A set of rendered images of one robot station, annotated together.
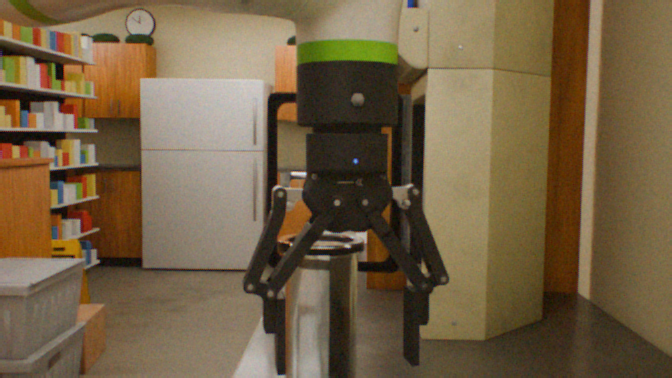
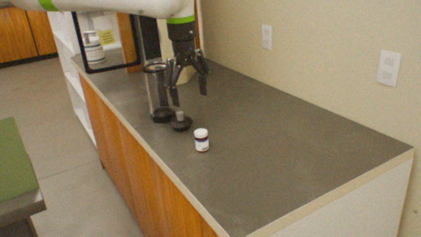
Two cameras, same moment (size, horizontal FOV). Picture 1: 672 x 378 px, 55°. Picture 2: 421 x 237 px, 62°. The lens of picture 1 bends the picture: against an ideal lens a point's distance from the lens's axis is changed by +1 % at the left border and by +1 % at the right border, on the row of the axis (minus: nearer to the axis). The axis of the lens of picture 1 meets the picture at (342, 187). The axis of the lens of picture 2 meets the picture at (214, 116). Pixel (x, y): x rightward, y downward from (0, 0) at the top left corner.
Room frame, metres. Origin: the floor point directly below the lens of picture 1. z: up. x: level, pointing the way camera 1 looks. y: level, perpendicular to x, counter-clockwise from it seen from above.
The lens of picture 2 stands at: (-0.43, 0.49, 1.56)
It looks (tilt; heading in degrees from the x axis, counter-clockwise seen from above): 26 degrees down; 330
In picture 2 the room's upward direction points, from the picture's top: 4 degrees counter-clockwise
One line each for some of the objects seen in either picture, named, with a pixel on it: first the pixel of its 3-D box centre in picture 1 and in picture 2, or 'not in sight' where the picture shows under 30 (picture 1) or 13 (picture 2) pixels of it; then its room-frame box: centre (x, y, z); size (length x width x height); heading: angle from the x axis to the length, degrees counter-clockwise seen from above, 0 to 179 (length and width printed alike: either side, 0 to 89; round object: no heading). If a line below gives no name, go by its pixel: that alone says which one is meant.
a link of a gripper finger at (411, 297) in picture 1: (411, 325); (202, 85); (0.60, -0.07, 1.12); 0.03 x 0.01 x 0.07; 11
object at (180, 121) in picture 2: not in sight; (181, 120); (0.67, 0.00, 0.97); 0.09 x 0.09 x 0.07
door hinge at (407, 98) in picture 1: (405, 184); (137, 29); (1.41, -0.14, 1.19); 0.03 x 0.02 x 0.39; 179
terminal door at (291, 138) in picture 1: (333, 182); (107, 33); (1.44, 0.02, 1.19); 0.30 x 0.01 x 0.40; 82
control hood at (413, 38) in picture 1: (389, 50); not in sight; (1.27, -0.09, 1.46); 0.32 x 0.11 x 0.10; 179
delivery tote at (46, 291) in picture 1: (17, 304); not in sight; (2.95, 1.50, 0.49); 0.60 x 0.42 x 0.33; 179
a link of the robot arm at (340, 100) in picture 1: (346, 100); (181, 29); (0.59, 0.00, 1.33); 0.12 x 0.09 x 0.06; 11
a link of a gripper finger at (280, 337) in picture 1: (280, 332); (175, 96); (0.58, 0.06, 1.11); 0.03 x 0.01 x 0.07; 11
